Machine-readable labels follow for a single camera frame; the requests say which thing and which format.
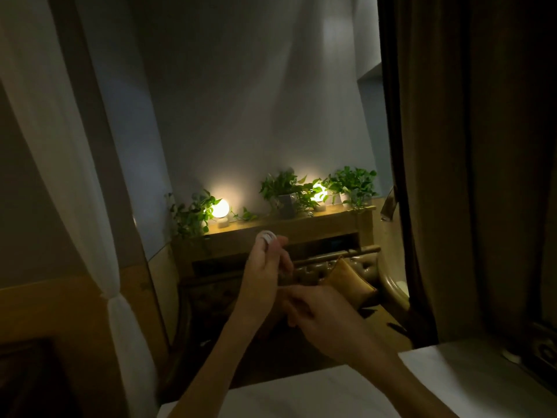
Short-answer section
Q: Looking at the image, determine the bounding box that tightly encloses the person's right hand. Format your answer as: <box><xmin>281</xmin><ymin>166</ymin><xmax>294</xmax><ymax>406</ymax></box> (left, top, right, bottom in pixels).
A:
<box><xmin>278</xmin><ymin>284</ymin><xmax>384</xmax><ymax>371</ymax></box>

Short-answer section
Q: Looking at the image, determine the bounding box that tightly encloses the person's left hand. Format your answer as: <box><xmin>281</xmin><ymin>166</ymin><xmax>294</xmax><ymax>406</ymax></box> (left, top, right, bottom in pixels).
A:
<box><xmin>237</xmin><ymin>232</ymin><xmax>295</xmax><ymax>325</ymax></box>

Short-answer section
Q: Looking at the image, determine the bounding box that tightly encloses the person's left forearm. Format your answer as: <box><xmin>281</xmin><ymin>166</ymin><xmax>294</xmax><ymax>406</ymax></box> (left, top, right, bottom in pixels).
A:
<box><xmin>167</xmin><ymin>308</ymin><xmax>258</xmax><ymax>418</ymax></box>

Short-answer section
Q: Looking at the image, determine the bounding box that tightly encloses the orange square cushion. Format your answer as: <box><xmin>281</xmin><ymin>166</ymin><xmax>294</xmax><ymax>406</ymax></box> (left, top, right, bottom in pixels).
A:
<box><xmin>319</xmin><ymin>257</ymin><xmax>379</xmax><ymax>310</ymax></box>

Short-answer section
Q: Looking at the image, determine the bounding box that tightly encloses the brown tufted leather sofa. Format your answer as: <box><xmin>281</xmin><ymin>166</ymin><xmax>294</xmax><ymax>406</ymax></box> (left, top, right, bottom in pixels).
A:
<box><xmin>158</xmin><ymin>245</ymin><xmax>413</xmax><ymax>402</ymax></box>

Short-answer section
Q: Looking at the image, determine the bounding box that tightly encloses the glowing globe lamp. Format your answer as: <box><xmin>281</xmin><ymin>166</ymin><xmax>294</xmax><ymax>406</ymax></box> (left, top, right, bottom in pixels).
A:
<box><xmin>210</xmin><ymin>198</ymin><xmax>231</xmax><ymax>229</ymax></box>
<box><xmin>312</xmin><ymin>183</ymin><xmax>330</xmax><ymax>212</ymax></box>

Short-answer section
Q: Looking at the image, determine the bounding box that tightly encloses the trailing green potted plant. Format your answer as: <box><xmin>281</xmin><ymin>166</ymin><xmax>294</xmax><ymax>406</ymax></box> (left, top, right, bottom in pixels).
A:
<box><xmin>165</xmin><ymin>189</ymin><xmax>259</xmax><ymax>240</ymax></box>

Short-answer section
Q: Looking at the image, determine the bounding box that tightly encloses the green plant in grey pot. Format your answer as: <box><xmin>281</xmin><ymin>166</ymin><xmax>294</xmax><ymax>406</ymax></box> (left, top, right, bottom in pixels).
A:
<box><xmin>259</xmin><ymin>169</ymin><xmax>323</xmax><ymax>219</ymax></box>

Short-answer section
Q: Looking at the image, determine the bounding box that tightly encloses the green plant in white pot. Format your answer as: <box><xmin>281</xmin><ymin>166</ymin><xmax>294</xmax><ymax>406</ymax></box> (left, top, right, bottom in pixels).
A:
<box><xmin>323</xmin><ymin>165</ymin><xmax>379</xmax><ymax>210</ymax></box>

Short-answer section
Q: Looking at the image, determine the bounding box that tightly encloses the brown heavy curtain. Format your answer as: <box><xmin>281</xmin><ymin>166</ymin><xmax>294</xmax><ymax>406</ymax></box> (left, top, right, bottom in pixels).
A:
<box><xmin>377</xmin><ymin>0</ymin><xmax>557</xmax><ymax>349</ymax></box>

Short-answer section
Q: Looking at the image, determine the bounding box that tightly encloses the white sheer curtain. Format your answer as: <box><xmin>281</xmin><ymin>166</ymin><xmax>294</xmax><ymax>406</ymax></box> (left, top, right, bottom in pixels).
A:
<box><xmin>0</xmin><ymin>0</ymin><xmax>160</xmax><ymax>418</ymax></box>

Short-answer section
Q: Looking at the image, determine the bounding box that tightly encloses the wooden wall shelf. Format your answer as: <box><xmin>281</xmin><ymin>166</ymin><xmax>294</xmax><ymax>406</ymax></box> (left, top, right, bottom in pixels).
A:
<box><xmin>171</xmin><ymin>204</ymin><xmax>378</xmax><ymax>276</ymax></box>

